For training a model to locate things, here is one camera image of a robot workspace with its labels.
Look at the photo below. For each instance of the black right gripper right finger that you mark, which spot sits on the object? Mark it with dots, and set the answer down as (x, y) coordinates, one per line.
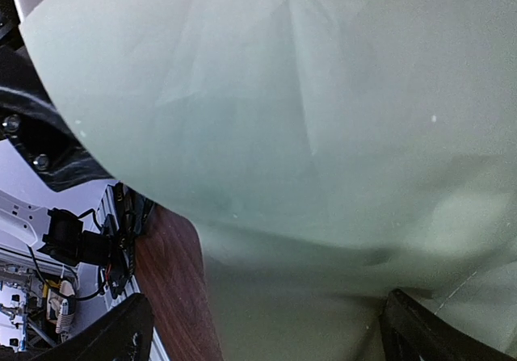
(409, 331)

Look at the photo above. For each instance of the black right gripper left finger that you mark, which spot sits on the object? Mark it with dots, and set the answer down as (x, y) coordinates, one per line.
(123, 333)

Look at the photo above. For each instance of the green wrapping paper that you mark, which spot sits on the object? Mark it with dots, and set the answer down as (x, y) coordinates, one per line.
(326, 151)

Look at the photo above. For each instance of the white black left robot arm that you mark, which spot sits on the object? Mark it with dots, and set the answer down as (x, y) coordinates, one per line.
(30, 122)

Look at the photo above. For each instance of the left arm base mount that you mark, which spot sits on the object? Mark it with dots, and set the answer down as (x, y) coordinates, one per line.
(74, 239)

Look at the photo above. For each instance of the aluminium front rail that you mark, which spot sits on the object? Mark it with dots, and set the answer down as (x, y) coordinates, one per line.
(124, 213)

